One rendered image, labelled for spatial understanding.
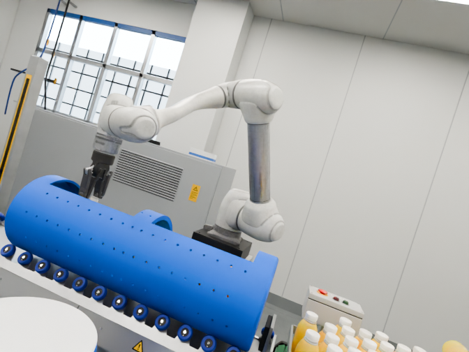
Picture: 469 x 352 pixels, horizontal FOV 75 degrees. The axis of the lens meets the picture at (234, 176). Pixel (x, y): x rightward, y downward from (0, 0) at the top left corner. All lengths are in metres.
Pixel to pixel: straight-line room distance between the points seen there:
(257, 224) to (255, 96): 0.58
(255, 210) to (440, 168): 2.90
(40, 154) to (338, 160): 3.20
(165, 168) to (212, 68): 1.61
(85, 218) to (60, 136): 2.46
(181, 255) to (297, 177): 2.97
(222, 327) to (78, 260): 0.48
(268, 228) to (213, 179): 1.28
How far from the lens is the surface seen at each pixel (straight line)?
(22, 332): 0.77
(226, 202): 1.61
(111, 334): 1.09
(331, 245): 3.83
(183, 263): 0.91
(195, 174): 2.68
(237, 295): 0.88
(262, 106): 1.25
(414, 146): 3.97
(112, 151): 1.14
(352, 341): 1.06
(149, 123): 0.96
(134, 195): 2.94
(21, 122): 1.91
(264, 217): 1.43
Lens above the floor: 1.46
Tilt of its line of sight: 1 degrees down
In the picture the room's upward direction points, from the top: 17 degrees clockwise
